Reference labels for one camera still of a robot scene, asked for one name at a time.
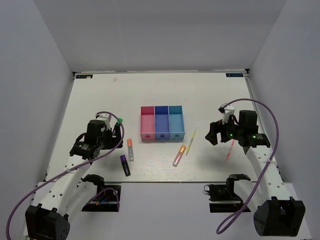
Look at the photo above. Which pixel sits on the pink storage bin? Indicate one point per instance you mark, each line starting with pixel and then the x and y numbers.
pixel 147 123

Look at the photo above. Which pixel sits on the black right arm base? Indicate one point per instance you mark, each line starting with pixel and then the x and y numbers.
pixel 222 198

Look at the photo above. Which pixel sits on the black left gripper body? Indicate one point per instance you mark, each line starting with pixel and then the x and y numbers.
pixel 108 141

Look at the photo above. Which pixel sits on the orange cap pink highlighter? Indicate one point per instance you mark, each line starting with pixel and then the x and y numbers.
pixel 179 156

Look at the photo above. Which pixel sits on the thin yellow pen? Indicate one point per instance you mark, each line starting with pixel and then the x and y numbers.
pixel 190 143

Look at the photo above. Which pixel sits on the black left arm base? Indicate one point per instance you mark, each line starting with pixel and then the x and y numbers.
pixel 107 198

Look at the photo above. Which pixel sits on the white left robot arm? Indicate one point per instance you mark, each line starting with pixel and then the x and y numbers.
pixel 51 218

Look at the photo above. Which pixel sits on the blue label corner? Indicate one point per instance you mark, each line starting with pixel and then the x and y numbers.
pixel 84 76
pixel 234 75

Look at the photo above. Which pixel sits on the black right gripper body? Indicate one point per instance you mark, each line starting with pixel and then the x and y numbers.
pixel 230 131

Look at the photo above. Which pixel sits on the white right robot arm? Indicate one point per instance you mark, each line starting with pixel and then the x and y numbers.
pixel 275 211

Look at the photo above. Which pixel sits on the blue label left corner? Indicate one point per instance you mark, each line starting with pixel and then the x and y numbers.
pixel 84 76

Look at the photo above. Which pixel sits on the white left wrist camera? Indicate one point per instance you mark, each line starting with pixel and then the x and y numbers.
pixel 104 117

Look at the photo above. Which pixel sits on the blue label right corner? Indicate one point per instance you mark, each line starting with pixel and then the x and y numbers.
pixel 234 75

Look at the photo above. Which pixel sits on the dark blue storage bin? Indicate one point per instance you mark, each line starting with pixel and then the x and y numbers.
pixel 162 127

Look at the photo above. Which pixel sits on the thin pink pen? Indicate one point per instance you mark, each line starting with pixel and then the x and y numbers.
pixel 230 150

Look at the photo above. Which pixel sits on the orange cap white highlighter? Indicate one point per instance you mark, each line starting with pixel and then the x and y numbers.
pixel 130 149

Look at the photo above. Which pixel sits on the light blue storage bin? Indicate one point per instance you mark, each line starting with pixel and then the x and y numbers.
pixel 176 122

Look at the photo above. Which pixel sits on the purple cap black highlighter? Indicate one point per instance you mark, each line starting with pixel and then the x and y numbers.
pixel 125 165

